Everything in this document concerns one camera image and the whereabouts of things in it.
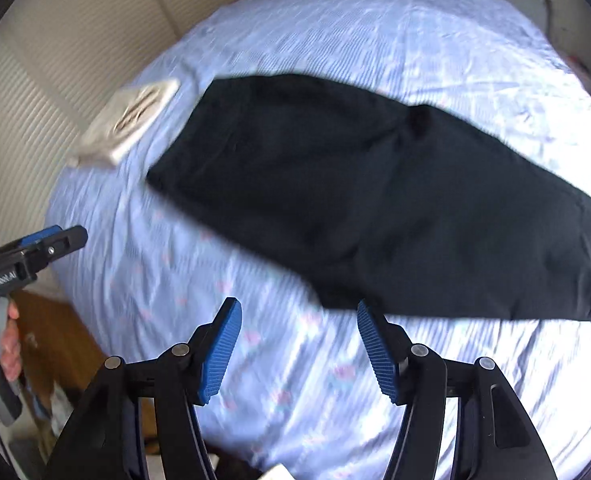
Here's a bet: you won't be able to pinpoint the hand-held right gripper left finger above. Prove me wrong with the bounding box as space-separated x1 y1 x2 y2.
43 297 244 480

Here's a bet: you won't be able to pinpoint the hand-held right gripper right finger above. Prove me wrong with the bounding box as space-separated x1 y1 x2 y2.
356 299 559 480

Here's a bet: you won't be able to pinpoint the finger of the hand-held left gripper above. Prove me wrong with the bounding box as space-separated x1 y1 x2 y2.
0 227 62 257
26 226 89 267

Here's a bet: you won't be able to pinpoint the black pants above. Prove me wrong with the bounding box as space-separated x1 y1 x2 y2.
146 74 591 322

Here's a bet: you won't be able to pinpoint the person's left hand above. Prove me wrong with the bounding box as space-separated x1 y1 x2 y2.
0 305 22 383

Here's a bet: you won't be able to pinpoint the white folded printed cloth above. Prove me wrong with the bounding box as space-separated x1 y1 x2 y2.
68 79 181 167

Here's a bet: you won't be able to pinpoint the white louvered wardrobe doors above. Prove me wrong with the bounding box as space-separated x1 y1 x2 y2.
0 0 271 286

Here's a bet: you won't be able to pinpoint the bed with blue patterned sheet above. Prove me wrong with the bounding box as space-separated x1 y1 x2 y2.
43 0 591 480

